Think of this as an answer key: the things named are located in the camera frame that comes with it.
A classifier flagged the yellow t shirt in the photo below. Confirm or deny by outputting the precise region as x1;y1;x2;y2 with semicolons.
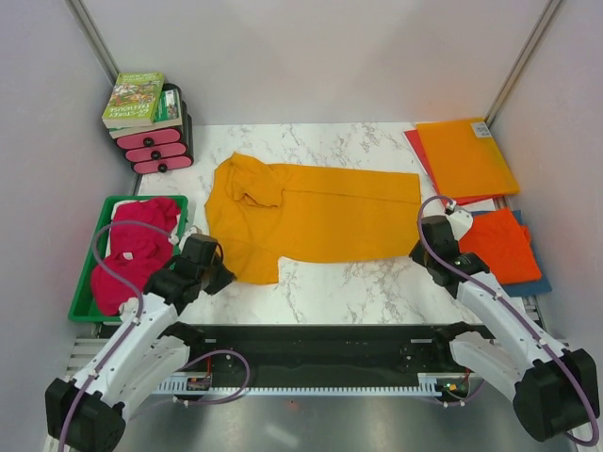
205;153;421;285

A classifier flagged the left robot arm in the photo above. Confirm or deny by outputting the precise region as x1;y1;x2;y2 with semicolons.
45;234;235;451

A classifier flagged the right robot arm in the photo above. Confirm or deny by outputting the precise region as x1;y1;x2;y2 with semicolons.
410;213;601;446

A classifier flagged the folded orange t shirt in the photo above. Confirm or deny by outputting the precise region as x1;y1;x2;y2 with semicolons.
459;208;542;284

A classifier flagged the magenta t shirt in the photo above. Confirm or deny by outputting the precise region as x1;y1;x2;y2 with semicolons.
90;198;181;316

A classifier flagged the orange plastic folder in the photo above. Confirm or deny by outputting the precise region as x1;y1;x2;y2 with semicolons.
416;118;520;200

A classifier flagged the white t shirt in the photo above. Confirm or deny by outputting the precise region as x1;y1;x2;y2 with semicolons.
119;298;139;323

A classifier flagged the red plastic folder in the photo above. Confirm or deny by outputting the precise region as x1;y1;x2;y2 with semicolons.
404;129;497;212

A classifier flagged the folded blue t shirt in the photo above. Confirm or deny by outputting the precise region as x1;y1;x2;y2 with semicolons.
503;210;552;298

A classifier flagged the pink and black drawer unit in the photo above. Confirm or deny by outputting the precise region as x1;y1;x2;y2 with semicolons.
113;83;194;174

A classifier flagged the green plastic tray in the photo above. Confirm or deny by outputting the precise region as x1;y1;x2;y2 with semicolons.
68;195;188;325

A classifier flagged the green illustrated book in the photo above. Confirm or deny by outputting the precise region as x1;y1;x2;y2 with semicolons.
102;72;164;129

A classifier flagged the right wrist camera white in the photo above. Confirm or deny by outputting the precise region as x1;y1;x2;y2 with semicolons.
445;201;473;241

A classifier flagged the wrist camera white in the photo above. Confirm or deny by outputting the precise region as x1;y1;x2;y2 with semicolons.
445;201;473;241
169;226;204;248

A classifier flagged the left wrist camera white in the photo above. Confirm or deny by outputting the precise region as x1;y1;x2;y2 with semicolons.
169;226;204;248

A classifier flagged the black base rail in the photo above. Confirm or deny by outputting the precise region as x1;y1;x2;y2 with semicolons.
164;323;465;389

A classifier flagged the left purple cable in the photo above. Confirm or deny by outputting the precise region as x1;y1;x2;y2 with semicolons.
56;220;252;452

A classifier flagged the purple cable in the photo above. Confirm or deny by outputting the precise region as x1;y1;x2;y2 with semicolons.
56;220;252;452
416;194;601;445

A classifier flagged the white slotted cable duct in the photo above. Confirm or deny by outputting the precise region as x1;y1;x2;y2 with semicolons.
153;373;471;397

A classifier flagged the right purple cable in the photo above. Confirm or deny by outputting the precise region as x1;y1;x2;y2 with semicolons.
416;194;601;445

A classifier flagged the right aluminium corner post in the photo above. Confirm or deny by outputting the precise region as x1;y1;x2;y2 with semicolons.
484;0;566;128

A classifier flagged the aluminium corner post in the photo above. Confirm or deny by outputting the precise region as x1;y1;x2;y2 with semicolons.
484;0;566;128
65;0;120;82

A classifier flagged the left aluminium corner post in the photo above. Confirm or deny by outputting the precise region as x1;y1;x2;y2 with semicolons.
65;0;120;82

